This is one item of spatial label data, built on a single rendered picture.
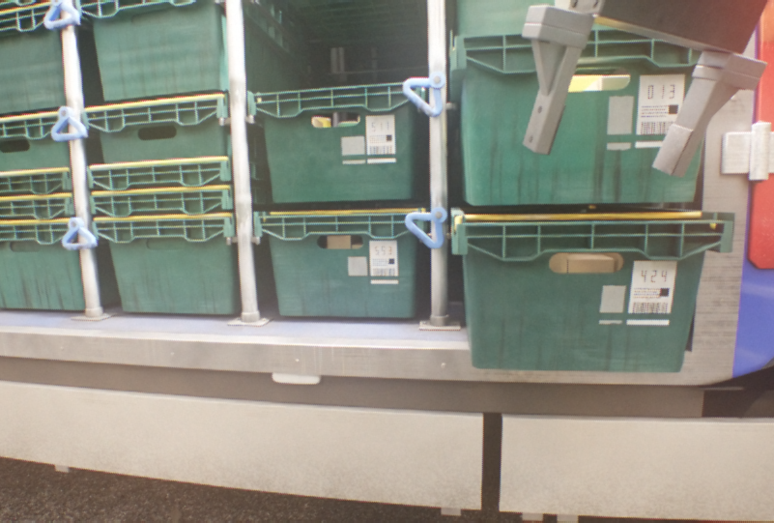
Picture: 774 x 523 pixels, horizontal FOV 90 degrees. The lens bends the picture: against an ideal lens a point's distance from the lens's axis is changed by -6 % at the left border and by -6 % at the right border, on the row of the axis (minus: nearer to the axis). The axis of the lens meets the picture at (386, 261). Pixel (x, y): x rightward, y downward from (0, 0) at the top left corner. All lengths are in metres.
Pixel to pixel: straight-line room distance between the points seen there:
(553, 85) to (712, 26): 0.12
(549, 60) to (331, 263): 0.72
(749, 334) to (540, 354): 0.40
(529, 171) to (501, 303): 0.21
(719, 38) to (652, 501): 0.83
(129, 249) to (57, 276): 0.26
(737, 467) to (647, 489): 0.17
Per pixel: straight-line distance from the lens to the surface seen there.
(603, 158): 0.70
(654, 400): 0.93
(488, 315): 0.68
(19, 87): 1.50
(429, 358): 0.80
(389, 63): 3.00
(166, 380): 1.06
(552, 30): 0.35
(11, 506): 1.89
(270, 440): 0.97
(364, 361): 0.82
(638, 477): 0.98
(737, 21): 0.42
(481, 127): 0.66
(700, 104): 0.44
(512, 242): 0.65
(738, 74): 0.44
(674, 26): 0.38
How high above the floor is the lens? 0.90
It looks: 7 degrees down
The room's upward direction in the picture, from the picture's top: 1 degrees counter-clockwise
